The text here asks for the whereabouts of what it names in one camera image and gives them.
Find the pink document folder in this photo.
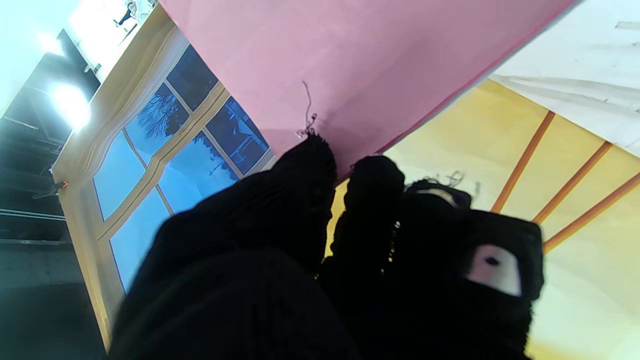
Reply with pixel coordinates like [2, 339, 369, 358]
[160, 0, 581, 182]

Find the floor lamp with wooden legs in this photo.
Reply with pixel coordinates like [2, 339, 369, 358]
[491, 110, 640, 255]

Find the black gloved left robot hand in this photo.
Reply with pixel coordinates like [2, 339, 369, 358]
[107, 134, 546, 360]

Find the white framed window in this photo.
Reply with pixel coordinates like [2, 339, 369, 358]
[51, 5, 277, 351]

